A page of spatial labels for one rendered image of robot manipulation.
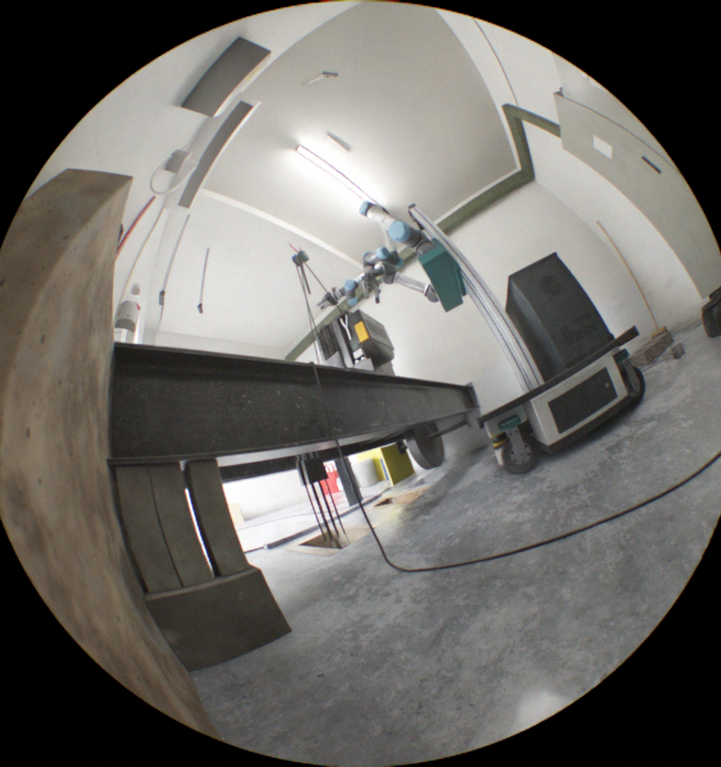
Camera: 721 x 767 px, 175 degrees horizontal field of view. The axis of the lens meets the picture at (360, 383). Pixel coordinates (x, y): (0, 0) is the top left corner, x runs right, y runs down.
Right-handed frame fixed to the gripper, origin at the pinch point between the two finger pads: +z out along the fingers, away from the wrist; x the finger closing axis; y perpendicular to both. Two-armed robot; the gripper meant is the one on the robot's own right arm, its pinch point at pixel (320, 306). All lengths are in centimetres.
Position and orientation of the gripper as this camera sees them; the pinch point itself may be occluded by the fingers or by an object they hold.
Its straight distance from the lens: 199.6
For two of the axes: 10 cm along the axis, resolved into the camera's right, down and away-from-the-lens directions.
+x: 4.0, 2.1, 8.9
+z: -8.5, 4.4, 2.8
